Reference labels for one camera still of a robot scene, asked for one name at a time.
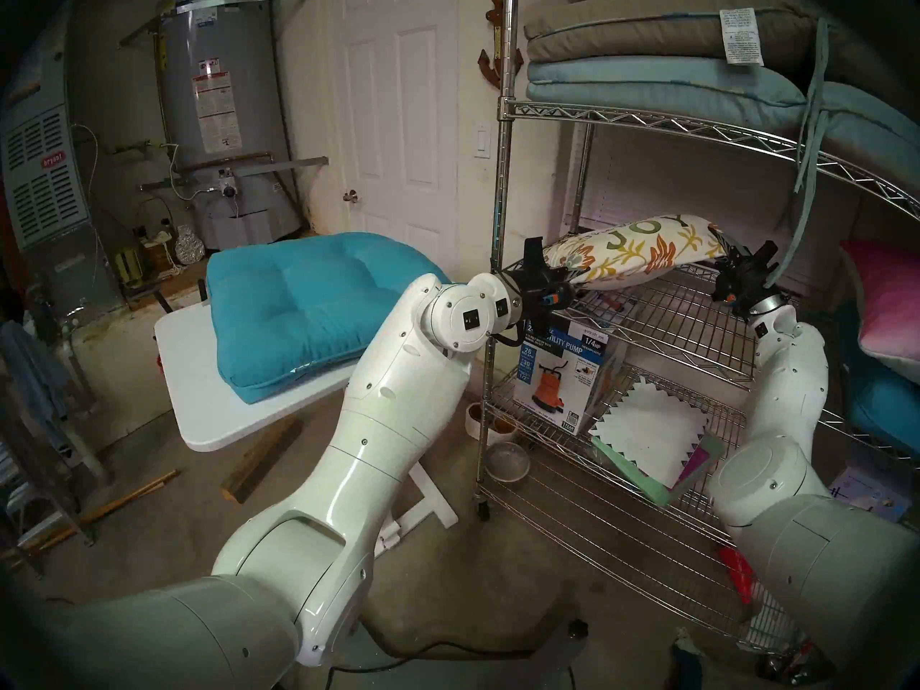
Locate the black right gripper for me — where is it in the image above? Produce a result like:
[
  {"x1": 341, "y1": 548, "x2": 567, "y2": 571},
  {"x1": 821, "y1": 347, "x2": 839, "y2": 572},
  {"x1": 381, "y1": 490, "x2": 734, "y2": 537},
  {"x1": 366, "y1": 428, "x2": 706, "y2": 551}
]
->
[{"x1": 707, "y1": 228, "x2": 788, "y2": 316}]

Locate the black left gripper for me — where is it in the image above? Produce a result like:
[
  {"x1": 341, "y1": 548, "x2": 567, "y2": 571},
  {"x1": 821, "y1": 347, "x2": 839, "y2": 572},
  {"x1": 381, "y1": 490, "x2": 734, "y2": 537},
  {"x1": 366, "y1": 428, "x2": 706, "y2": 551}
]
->
[{"x1": 502, "y1": 235, "x2": 580, "y2": 331}]

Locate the floral JOY print pillow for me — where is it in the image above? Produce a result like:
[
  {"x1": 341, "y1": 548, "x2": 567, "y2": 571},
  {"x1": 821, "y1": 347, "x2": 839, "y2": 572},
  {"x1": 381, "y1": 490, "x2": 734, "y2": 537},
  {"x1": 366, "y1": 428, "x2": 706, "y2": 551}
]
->
[{"x1": 540, "y1": 214, "x2": 737, "y2": 294}]

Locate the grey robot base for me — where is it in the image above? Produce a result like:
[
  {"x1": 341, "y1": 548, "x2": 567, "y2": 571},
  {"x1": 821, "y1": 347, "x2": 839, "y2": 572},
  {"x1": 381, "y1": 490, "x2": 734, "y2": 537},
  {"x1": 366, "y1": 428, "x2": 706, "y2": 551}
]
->
[{"x1": 338, "y1": 620, "x2": 597, "y2": 690}]

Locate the light blue bench cushion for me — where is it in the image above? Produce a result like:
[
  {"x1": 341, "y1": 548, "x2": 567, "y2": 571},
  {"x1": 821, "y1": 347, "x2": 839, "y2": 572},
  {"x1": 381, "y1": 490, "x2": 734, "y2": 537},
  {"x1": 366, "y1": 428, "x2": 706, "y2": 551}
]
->
[{"x1": 525, "y1": 55, "x2": 920, "y2": 287}]

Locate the teal seat cushion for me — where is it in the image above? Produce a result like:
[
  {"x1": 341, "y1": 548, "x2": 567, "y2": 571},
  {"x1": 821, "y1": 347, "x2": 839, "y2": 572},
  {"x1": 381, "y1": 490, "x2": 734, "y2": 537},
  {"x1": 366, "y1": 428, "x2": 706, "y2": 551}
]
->
[
  {"x1": 205, "y1": 232, "x2": 450, "y2": 405},
  {"x1": 837, "y1": 304, "x2": 920, "y2": 456}
]

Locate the taupe bench cushion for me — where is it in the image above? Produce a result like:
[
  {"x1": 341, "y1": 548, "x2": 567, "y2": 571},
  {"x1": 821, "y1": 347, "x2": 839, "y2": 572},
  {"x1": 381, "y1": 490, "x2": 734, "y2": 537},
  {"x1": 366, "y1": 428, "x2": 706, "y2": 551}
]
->
[{"x1": 523, "y1": 0, "x2": 914, "y2": 100}]

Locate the white window blind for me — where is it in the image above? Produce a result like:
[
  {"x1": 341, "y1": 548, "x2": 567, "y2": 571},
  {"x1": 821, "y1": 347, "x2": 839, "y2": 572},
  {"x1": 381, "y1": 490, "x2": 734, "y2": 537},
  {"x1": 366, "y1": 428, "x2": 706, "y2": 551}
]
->
[{"x1": 571, "y1": 124, "x2": 863, "y2": 294}]

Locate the utility pump box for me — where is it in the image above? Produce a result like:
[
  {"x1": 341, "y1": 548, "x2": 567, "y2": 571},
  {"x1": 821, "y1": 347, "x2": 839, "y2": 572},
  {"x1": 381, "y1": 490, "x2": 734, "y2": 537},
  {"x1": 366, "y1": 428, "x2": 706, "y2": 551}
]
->
[{"x1": 512, "y1": 293, "x2": 626, "y2": 438}]

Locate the small white pot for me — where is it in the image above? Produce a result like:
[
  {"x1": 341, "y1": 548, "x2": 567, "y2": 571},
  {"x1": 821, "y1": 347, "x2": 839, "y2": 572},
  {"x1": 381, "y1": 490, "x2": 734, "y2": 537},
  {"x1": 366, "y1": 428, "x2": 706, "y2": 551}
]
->
[{"x1": 465, "y1": 401, "x2": 518, "y2": 443}]

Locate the pink throw pillow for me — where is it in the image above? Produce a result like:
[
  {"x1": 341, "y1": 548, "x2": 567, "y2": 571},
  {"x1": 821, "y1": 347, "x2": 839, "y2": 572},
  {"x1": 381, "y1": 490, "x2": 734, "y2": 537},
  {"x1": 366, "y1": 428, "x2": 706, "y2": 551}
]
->
[{"x1": 839, "y1": 239, "x2": 920, "y2": 386}]

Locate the white zigzag edged sheet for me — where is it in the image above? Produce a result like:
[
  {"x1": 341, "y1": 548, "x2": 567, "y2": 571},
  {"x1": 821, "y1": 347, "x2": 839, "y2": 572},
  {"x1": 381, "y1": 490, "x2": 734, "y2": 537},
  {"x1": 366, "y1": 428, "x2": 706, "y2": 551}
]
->
[{"x1": 588, "y1": 376, "x2": 712, "y2": 489}]

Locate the metal pet bowl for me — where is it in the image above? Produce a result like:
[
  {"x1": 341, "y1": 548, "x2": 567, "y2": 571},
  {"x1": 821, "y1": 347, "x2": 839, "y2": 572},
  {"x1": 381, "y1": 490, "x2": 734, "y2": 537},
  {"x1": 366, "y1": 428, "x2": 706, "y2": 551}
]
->
[{"x1": 485, "y1": 442, "x2": 531, "y2": 483}]

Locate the green foam sheet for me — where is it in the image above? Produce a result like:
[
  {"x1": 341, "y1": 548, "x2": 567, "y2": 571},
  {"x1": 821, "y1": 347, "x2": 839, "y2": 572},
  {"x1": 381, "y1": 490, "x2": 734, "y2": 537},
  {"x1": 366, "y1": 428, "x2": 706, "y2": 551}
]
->
[{"x1": 589, "y1": 433, "x2": 727, "y2": 508}]

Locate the white care label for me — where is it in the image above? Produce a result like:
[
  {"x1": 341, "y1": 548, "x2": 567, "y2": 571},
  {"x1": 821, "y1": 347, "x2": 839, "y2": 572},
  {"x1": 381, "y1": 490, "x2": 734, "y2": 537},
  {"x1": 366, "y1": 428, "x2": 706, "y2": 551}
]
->
[{"x1": 719, "y1": 7, "x2": 765, "y2": 66}]

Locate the magenta sheet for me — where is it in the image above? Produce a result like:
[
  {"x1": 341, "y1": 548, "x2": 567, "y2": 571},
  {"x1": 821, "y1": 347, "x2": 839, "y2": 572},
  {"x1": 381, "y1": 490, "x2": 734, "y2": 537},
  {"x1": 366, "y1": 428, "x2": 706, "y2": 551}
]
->
[{"x1": 676, "y1": 437, "x2": 709, "y2": 484}]

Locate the white panel door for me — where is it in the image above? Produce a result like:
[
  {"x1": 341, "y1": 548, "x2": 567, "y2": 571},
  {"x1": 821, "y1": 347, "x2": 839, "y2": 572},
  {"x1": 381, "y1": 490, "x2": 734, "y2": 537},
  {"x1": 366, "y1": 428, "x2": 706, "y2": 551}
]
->
[{"x1": 327, "y1": 0, "x2": 504, "y2": 265}]

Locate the LED lamp box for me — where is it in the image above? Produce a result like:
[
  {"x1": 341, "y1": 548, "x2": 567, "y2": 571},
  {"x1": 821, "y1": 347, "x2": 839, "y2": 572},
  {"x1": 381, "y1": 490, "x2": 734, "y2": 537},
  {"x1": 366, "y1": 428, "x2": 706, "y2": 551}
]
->
[{"x1": 827, "y1": 466, "x2": 914, "y2": 524}]

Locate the red plastic item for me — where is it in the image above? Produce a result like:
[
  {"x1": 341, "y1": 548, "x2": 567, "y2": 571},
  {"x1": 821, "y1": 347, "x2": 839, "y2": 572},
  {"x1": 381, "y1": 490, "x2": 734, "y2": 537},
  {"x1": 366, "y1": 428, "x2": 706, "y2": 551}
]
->
[{"x1": 719, "y1": 545, "x2": 759, "y2": 607}]

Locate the wooden block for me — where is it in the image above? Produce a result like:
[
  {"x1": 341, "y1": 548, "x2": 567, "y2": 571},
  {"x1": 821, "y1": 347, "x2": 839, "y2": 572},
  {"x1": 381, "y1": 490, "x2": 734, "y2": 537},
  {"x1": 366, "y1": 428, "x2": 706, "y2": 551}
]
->
[{"x1": 221, "y1": 417, "x2": 304, "y2": 505}]

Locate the white overbed table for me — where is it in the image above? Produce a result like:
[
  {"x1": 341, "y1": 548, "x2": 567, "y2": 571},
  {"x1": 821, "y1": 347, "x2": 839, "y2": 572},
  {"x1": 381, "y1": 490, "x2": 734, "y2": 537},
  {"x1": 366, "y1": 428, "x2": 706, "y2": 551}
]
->
[{"x1": 153, "y1": 304, "x2": 459, "y2": 560}]

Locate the grey water heater tank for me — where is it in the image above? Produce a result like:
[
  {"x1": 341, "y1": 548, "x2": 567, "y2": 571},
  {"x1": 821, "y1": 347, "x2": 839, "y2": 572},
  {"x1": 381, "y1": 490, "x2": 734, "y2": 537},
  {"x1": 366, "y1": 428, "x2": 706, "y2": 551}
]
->
[{"x1": 119, "y1": 0, "x2": 329, "y2": 251}]

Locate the wooden stick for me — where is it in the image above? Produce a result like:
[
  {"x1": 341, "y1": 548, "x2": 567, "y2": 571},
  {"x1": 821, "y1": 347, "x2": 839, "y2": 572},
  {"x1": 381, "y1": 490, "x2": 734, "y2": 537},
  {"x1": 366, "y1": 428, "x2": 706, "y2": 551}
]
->
[{"x1": 36, "y1": 469, "x2": 180, "y2": 553}]

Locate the grey furnace cabinet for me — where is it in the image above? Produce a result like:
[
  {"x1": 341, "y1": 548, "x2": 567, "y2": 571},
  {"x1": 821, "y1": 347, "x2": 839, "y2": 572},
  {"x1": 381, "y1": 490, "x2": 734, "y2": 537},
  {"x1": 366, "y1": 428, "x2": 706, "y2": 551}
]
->
[{"x1": 0, "y1": 0, "x2": 123, "y2": 323}]

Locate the blue grey cloth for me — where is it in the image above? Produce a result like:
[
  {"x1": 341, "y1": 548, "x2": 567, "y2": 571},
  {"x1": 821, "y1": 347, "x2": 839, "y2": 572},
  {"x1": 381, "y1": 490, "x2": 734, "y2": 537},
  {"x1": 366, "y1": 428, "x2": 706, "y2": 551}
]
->
[{"x1": 0, "y1": 321, "x2": 69, "y2": 427}]

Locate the chrome wire shelving rack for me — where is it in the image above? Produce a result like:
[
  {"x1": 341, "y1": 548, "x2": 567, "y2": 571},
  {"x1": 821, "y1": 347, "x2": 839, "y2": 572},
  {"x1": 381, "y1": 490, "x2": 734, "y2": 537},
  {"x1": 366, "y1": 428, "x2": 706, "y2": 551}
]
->
[{"x1": 474, "y1": 0, "x2": 920, "y2": 653}]

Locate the brown anchor wall decoration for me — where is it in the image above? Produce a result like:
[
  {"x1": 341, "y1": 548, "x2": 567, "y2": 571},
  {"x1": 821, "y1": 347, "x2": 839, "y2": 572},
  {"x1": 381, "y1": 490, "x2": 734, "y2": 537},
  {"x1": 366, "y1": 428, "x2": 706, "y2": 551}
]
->
[{"x1": 477, "y1": 0, "x2": 524, "y2": 89}]

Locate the silver foil duct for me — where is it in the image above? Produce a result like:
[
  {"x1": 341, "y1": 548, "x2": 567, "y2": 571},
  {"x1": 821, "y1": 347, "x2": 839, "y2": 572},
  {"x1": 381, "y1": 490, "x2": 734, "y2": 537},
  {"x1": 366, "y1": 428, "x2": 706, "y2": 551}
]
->
[{"x1": 175, "y1": 225, "x2": 207, "y2": 265}]

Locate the red handled tool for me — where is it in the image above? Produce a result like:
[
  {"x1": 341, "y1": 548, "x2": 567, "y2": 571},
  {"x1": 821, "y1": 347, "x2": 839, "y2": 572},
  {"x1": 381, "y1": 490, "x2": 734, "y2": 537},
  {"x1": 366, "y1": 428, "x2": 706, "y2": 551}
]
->
[{"x1": 758, "y1": 638, "x2": 820, "y2": 686}]

